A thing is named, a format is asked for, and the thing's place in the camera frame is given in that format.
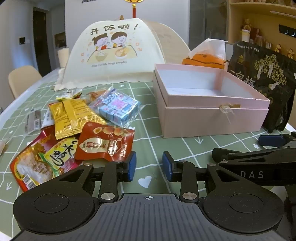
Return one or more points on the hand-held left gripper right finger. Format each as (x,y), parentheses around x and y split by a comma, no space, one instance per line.
(167,169)

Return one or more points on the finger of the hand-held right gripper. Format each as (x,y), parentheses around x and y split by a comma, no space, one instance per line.
(229,154)
(271,139)

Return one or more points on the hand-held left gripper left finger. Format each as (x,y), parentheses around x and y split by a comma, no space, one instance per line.
(131,165)

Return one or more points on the pink cardboard box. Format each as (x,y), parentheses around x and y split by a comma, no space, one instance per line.
(208,115)

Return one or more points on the clear bag of blue candies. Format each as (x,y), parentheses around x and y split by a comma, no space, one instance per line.
(118,106)

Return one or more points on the gold snack packet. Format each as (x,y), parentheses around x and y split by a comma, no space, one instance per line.
(69,115)

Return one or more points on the large red yellow snack packet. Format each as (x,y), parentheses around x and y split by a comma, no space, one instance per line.
(44,162)

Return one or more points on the white red snack packet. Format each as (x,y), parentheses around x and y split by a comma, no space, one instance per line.
(48,118)

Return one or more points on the black gold print snack bag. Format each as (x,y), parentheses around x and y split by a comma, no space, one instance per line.
(266,76)

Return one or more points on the small orange snack packet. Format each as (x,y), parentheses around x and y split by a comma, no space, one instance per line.
(96,95)

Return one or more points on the small golden figurine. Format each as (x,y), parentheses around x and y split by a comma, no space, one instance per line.
(290,53)
(277,47)

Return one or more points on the small yellow snack packet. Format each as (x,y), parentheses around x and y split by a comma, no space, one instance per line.
(67,96)

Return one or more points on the orange tissue box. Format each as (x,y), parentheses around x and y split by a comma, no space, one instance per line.
(203,62)

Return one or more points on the grey snack packet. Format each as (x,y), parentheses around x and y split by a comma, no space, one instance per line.
(33,120)

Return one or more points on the white tissue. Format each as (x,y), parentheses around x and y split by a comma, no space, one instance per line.
(208,47)

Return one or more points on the yellow jar with figurine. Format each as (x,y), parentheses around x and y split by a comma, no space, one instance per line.
(246,32)

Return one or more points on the black device with lights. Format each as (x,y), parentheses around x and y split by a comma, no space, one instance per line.
(288,30)

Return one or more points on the cream cartoon print food cover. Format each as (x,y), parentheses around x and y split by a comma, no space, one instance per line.
(111,51)

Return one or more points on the wooden shelf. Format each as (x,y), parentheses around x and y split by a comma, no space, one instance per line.
(261,14)

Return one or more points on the beige chair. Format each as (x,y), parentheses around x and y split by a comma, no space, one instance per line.
(23,80)

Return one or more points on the red hanging knot ornament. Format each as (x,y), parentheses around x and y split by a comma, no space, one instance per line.
(133,4)

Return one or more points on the black wall switch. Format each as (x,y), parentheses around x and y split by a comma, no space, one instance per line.
(22,40)

